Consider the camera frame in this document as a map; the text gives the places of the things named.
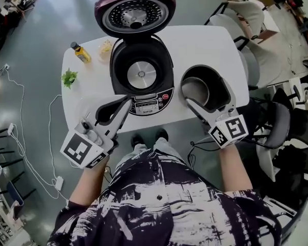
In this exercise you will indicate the black office chair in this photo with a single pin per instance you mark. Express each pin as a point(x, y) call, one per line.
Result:
point(297, 168)

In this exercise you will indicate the dark metal pot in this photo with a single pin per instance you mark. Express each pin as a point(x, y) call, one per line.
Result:
point(210, 86)

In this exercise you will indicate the maroon rice cooker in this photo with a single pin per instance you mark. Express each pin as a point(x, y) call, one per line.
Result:
point(141, 50)

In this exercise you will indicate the person's black white patterned shirt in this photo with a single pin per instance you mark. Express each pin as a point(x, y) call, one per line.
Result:
point(156, 209)

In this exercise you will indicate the yellow oil bottle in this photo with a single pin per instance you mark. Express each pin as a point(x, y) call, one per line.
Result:
point(82, 54)

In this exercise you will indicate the person's grey trousers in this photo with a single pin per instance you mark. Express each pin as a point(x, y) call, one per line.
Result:
point(149, 147)

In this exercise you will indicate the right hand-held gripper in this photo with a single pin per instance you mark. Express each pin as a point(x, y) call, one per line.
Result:
point(231, 132)

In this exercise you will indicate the white shell chair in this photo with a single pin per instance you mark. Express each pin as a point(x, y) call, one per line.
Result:
point(256, 63)

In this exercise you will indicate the small green potted plant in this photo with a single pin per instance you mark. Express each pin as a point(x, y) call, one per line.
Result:
point(69, 78)

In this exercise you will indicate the black shoe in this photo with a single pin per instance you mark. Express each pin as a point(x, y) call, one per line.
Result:
point(162, 134)
point(137, 140)

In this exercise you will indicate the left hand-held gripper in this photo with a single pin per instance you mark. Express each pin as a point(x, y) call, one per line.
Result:
point(79, 150)

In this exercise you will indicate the beige shell chair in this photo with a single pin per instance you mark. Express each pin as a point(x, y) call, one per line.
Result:
point(246, 14)

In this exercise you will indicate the small snack cup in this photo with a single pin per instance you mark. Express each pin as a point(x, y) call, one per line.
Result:
point(104, 50)

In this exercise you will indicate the small white power strip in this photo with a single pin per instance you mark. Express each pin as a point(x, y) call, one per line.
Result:
point(10, 128)

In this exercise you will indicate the black folding chair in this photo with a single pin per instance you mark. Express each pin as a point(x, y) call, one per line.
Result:
point(279, 122)

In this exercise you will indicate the white socket block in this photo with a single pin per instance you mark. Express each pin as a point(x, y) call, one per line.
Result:
point(6, 66)

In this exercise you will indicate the white folding table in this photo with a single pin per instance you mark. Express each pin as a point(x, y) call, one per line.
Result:
point(195, 47)

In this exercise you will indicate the person's left forearm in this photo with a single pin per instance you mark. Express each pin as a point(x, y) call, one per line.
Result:
point(89, 183)

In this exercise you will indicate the large white power strip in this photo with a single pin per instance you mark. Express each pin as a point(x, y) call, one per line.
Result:
point(59, 183)

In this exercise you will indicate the black frame chair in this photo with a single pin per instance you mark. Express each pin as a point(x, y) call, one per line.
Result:
point(0, 147)

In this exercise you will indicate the blue seat chair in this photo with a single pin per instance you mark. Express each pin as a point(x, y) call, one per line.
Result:
point(15, 193)

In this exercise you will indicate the white office chair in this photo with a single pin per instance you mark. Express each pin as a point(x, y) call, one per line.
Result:
point(267, 158)

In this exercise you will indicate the wooden side table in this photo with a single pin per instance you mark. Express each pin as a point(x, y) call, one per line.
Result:
point(269, 22)

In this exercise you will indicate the person's right forearm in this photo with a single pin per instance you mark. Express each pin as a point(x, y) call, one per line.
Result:
point(233, 168)

